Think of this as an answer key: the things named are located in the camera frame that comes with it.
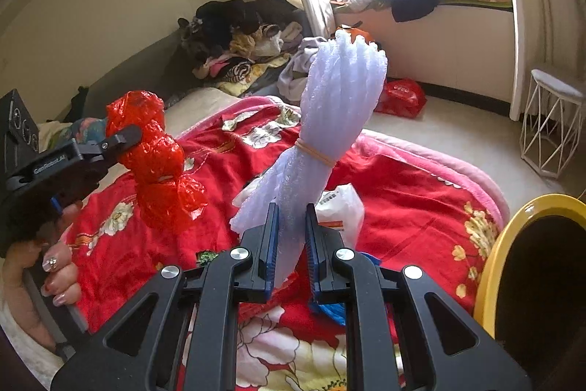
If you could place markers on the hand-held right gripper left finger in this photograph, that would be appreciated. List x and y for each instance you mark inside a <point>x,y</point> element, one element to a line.
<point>273,244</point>

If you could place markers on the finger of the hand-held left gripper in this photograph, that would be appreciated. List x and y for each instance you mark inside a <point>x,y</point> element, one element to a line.
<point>123,140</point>

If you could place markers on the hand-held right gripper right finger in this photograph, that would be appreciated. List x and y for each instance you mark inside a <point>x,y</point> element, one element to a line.
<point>312,249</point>

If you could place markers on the red plastic bag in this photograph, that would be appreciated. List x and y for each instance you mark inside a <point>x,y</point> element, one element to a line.
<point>155,162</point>

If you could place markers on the white foam wrap bundle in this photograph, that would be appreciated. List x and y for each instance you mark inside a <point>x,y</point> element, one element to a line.
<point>339,98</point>

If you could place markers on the yellow trash bin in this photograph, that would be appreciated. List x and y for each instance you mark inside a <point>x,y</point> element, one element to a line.
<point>494,262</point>

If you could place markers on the person's left forearm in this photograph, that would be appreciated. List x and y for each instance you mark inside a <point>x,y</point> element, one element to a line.
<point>18,356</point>

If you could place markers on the person's left hand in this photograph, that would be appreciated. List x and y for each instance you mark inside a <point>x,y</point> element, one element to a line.
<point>57,267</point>

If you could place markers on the teal patterned pillow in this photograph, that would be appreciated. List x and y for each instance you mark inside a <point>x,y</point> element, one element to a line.
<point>87,130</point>

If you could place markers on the white plastic bag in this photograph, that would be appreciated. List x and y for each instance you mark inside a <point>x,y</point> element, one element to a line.
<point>343,207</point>

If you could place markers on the blue wrapper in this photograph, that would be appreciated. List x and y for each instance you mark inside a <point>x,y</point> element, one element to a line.
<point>332,314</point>

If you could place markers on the beige mattress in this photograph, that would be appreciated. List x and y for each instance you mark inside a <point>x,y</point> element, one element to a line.
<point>201,107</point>

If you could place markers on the tan rubber band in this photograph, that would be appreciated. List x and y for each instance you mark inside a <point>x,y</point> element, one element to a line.
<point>316,155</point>

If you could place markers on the red floral blanket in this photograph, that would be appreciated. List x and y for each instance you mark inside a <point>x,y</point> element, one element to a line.
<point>412,198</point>

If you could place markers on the pile of clothes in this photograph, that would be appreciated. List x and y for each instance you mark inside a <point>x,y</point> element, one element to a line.
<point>229,29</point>

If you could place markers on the red shopping bag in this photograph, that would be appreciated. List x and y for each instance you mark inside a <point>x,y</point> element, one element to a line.
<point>403,95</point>

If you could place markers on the white garment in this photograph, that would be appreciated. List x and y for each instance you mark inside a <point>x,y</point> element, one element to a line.
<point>297,65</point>

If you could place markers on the orange bag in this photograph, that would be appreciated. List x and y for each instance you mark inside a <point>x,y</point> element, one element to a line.
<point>361,34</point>

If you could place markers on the clothes on windowsill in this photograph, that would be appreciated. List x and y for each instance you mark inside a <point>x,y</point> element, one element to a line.
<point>357,1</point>

